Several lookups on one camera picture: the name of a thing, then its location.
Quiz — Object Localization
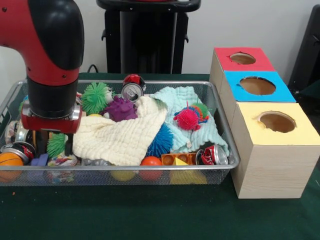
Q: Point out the wooden box three holes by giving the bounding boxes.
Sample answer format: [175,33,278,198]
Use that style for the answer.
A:
[209,46,320,200]

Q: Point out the tall black case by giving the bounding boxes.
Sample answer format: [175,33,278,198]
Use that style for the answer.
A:
[287,4,320,88]

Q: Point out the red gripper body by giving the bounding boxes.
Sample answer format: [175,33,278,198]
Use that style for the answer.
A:
[20,103,83,135]

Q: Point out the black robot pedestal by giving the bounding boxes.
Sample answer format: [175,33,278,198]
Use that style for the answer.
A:
[96,0,202,75]

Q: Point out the green puffer toy white face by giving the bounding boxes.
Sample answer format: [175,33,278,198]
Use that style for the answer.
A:
[80,81,111,115]

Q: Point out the plain green puffer ball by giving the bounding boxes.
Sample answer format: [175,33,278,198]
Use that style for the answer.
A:
[46,133,67,159]

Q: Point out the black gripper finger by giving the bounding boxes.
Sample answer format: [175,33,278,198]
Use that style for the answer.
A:
[35,129,43,152]
[65,133,74,155]

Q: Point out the silver wire mesh bin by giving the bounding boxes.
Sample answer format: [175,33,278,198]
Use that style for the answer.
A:
[0,79,241,187]

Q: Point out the crushed red soda can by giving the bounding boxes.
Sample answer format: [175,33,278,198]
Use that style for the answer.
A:
[195,144,229,166]

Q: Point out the cream waffle cloth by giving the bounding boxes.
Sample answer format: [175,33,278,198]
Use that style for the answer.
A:
[72,96,168,166]

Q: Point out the colourful patterned cloth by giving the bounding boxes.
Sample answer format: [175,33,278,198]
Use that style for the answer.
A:
[47,153,79,167]

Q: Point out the uncrushed red soda can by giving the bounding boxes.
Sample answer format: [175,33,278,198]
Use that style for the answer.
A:
[121,73,147,103]

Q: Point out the pink spiky rubber toy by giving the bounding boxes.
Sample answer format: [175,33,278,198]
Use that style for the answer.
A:
[173,101,210,131]

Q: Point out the purple spiky rubber toy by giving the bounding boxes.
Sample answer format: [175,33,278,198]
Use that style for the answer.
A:
[102,96,139,123]

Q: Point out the mint waffle cloth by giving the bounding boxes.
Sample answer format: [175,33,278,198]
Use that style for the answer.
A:
[149,86,230,155]

